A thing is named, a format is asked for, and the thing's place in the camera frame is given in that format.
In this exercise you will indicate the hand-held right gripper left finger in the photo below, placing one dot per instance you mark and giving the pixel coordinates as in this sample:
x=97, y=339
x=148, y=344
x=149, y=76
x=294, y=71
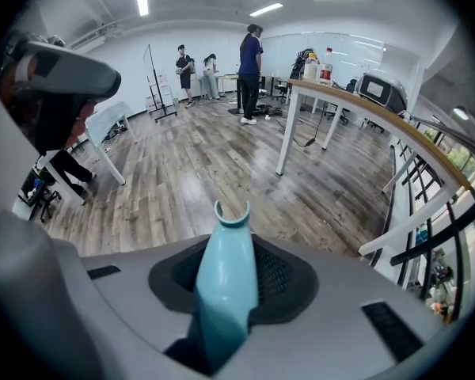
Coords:
x=142, y=291

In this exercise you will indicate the white table with cloth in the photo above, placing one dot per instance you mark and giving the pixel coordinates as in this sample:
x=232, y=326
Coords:
x=109, y=119

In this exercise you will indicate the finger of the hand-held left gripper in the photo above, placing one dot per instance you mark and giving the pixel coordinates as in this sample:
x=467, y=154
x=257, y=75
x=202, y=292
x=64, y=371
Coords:
x=31, y=291
x=75, y=73

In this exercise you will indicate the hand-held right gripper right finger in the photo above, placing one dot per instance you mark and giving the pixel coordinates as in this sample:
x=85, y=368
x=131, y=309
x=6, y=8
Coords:
x=332, y=323

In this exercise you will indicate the yellow cap plastic bottle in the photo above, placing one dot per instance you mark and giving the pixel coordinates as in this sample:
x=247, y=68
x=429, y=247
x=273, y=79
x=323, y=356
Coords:
x=311, y=67

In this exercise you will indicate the standing desk with wooden top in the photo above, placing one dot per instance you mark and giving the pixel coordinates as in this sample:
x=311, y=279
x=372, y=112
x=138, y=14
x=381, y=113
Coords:
x=233, y=79

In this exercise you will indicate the ceiling light bar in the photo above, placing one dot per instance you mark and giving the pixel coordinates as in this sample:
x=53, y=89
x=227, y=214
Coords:
x=266, y=9
x=141, y=1

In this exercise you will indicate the black rolling board stand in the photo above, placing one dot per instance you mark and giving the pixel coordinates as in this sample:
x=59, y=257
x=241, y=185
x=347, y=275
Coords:
x=158, y=93

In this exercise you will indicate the black window frame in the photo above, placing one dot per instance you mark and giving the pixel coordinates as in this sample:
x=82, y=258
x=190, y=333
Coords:
x=453, y=228

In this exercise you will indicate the ceiling air vent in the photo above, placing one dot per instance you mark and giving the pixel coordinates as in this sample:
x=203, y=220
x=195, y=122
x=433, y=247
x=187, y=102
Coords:
x=95, y=36

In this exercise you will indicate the wooden floor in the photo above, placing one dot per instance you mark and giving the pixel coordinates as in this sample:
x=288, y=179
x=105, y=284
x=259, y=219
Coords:
x=206, y=172

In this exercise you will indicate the red cap plastic bottle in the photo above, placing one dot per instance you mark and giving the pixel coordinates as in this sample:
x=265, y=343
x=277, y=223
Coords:
x=326, y=69

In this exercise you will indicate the black bag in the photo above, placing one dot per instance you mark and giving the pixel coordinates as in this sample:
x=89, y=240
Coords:
x=301, y=63

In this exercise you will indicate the white table with wooden top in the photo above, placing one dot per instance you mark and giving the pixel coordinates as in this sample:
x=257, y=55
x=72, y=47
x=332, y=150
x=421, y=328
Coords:
x=380, y=107

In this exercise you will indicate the black office chair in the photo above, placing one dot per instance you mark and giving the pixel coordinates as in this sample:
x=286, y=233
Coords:
x=43, y=198
x=340, y=115
x=282, y=89

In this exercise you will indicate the white desk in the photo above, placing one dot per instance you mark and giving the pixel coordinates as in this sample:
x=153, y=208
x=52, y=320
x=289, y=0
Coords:
x=63, y=180

